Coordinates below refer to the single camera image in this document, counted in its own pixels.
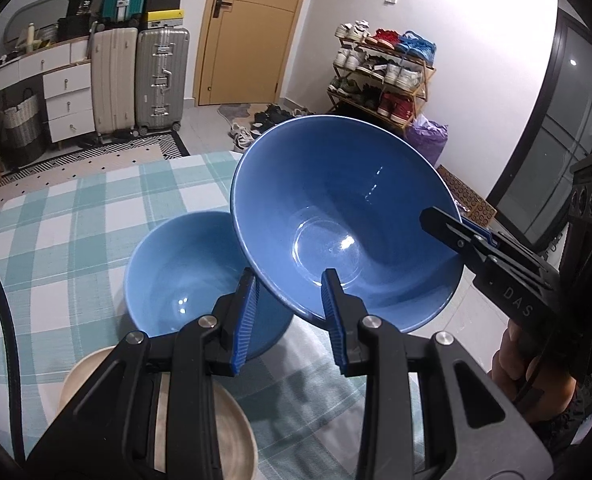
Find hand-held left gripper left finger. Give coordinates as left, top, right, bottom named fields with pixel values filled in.
left=26, top=267, right=260, bottom=480

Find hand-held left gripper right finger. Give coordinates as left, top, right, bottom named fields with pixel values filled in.
left=322, top=268, right=556, bottom=480

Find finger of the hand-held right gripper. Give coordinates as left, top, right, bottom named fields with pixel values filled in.
left=419, top=207, right=507, bottom=274
left=460, top=217, right=557, bottom=272

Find large blue bowl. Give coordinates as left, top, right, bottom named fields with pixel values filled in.
left=229, top=115, right=465, bottom=334

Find cream ridged plate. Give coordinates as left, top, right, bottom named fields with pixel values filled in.
left=58, top=347, right=258, bottom=480

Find person's right hand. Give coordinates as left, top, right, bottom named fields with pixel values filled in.
left=488, top=317, right=577, bottom=421

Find brown doormat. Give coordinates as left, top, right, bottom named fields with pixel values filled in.
left=436, top=164, right=500, bottom=232

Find purple plastic bag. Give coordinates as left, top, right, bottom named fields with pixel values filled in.
left=406, top=113, right=449, bottom=169

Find black framed glass door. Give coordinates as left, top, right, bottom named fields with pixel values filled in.
left=484, top=9, right=592, bottom=257

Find shoe rack with shoes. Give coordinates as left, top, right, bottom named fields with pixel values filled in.
left=328, top=20, right=437, bottom=122

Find teal checked tablecloth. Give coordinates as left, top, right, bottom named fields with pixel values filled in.
left=0, top=151, right=419, bottom=480

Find scattered loose shoes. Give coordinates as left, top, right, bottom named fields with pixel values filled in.
left=228, top=103, right=313, bottom=149

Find grey door mat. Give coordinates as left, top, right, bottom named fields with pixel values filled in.
left=217, top=102, right=253, bottom=134

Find silver aluminium suitcase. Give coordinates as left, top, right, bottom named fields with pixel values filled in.
left=135, top=27, right=191, bottom=134

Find wooden door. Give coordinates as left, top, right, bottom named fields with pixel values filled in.
left=194, top=0, right=317, bottom=107

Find cream ribbed suitcase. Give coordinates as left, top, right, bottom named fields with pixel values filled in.
left=90, top=26, right=140, bottom=137

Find white drawer dresser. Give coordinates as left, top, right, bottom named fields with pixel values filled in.
left=0, top=39, right=98, bottom=152

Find woven laundry basket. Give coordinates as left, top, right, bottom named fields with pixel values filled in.
left=0, top=88, right=45, bottom=162

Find yellow and black shoe box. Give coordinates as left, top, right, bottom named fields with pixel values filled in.
left=146, top=9, right=185, bottom=31

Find oval mirror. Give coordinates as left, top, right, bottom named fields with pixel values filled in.
left=2, top=0, right=73, bottom=47

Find black cable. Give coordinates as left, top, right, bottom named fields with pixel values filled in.
left=0, top=234, right=28, bottom=462

